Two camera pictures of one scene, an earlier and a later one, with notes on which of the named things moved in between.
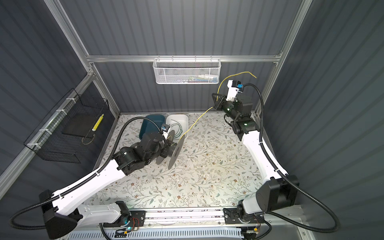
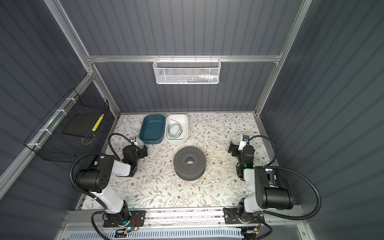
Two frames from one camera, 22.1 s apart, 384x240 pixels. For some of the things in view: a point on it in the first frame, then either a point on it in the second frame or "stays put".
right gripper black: (220, 104) -> (233, 147)
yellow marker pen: (97, 122) stays put
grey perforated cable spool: (174, 149) -> (189, 163)
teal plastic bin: (148, 127) stays put
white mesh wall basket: (187, 70) stays put
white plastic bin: (179, 123) stays put
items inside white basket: (201, 78) stays put
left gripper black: (165, 148) -> (142, 152)
